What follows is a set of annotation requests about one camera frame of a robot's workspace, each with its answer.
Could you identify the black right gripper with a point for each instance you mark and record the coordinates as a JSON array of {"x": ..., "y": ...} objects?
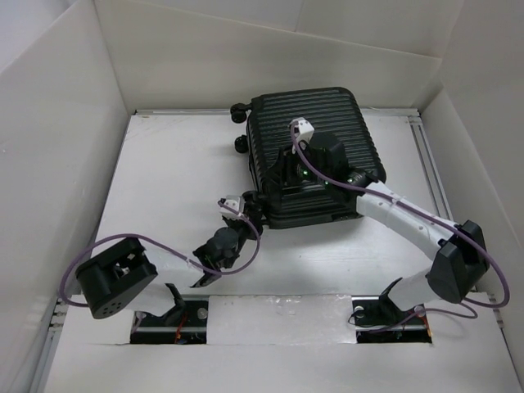
[{"x": 283, "y": 164}]

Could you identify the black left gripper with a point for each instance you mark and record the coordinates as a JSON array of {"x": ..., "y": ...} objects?
[{"x": 245, "y": 223}]

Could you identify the black ribbed hard-shell suitcase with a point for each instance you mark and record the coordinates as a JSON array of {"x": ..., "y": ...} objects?
[{"x": 330, "y": 110}]

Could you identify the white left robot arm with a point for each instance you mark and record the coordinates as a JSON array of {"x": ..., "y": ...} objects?
[{"x": 116, "y": 276}]

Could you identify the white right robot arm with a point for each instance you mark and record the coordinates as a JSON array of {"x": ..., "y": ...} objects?
[{"x": 457, "y": 252}]

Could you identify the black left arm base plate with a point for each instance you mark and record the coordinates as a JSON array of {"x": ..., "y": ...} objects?
[{"x": 189, "y": 328}]

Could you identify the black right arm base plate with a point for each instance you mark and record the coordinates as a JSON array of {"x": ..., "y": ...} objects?
[{"x": 378, "y": 323}]

